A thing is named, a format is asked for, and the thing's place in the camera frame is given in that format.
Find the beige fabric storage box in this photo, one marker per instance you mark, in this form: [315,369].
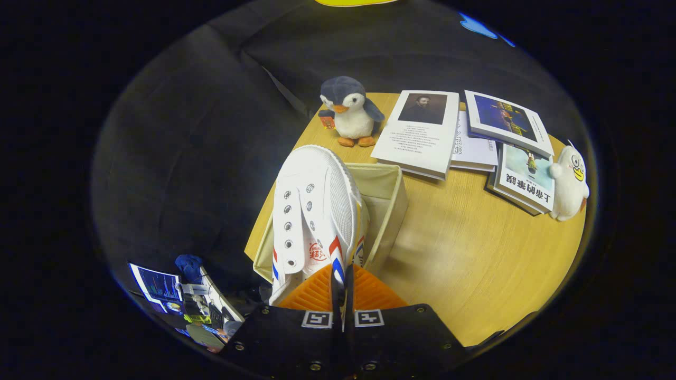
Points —
[388,211]

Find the white duck plush toy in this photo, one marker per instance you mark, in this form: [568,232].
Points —
[567,184]

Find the computer monitor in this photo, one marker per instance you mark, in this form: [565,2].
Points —
[156,285]

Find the plain white book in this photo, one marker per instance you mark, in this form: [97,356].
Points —
[475,150]

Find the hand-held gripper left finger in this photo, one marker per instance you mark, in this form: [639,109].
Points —
[317,348]

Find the dark thick book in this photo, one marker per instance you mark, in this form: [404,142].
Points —
[499,193]

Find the pale blue cover book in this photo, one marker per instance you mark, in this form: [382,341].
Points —
[528,179]

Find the blue night photo book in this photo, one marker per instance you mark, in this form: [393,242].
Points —
[507,119]

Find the blue cloth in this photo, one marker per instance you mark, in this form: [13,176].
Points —
[189,266]

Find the penguin plush toy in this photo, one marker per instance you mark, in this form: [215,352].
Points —
[354,116]

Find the portrait cover book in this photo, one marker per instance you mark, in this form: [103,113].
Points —
[417,142]

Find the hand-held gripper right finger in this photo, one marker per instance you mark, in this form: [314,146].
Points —
[369,348]

